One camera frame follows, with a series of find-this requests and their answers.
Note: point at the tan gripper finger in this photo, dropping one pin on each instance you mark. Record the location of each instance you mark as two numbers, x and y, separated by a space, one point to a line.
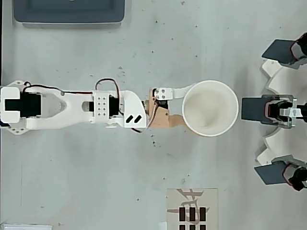
177 121

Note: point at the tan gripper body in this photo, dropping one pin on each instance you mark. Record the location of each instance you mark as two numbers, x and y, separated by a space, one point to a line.
161 112

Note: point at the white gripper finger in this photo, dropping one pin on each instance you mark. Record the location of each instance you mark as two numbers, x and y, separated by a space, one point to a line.
165 93

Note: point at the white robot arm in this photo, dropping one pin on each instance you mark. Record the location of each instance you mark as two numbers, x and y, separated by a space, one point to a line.
72 105

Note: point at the printed paper mat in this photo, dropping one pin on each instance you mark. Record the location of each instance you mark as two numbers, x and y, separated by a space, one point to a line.
192 203

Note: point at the pump unit with dark paddle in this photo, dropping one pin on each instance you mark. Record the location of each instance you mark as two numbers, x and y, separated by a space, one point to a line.
278 51
271 173
251 109

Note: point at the grey plastic tray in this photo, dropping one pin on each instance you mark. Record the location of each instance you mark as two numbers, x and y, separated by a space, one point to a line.
69 12

